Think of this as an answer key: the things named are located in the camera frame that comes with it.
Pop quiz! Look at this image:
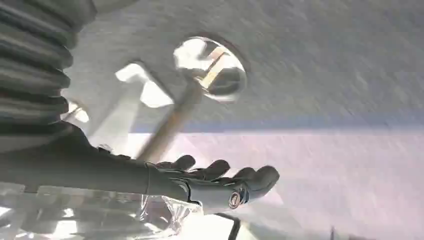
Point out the clear plastic bag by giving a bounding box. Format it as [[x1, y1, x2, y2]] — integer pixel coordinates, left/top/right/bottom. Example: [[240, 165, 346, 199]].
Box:
[[0, 182, 204, 240]]

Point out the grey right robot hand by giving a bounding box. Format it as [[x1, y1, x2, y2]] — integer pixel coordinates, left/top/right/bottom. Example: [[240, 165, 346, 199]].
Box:
[[0, 121, 281, 216]]

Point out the round shiny metal part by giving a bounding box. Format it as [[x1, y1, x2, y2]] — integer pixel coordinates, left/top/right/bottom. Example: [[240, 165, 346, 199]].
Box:
[[172, 34, 249, 104]]

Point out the white angular metal part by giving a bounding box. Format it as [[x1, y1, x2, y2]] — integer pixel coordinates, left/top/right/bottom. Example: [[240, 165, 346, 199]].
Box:
[[114, 62, 175, 109]]

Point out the ribbed grey right arm sleeve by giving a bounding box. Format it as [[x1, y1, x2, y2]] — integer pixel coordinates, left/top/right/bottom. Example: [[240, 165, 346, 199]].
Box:
[[0, 0, 98, 154]]

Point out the small white metal part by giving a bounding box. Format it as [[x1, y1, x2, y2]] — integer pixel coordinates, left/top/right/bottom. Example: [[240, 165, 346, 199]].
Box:
[[62, 101, 91, 124]]

